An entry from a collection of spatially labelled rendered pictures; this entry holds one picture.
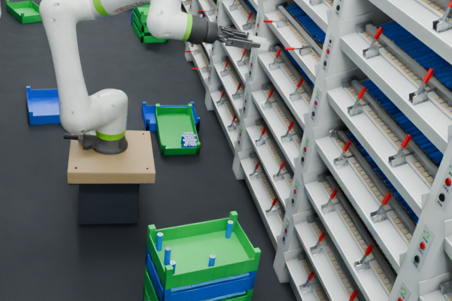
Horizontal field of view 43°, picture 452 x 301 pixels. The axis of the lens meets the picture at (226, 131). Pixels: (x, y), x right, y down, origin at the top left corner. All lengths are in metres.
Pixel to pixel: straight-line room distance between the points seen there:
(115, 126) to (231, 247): 0.75
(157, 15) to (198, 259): 0.79
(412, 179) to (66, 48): 1.30
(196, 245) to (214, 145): 1.31
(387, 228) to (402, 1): 0.61
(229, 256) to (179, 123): 1.43
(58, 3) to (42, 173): 0.99
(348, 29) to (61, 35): 1.02
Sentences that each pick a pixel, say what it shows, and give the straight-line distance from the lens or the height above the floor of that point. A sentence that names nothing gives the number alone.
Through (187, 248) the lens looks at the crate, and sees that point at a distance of 1.87.
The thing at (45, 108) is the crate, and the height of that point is 0.00.
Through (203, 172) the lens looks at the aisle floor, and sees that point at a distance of 2.91.
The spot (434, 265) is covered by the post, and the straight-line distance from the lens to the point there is 1.46.
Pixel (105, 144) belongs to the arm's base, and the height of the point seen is 0.37.
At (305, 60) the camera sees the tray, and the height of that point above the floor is 0.88.
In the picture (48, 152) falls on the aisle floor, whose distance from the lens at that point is 3.01.
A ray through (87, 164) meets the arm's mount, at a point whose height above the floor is 0.33.
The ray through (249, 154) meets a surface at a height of 0.15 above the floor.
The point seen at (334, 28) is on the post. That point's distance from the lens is 1.86.
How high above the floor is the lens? 1.67
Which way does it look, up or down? 31 degrees down
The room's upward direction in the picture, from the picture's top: 8 degrees clockwise
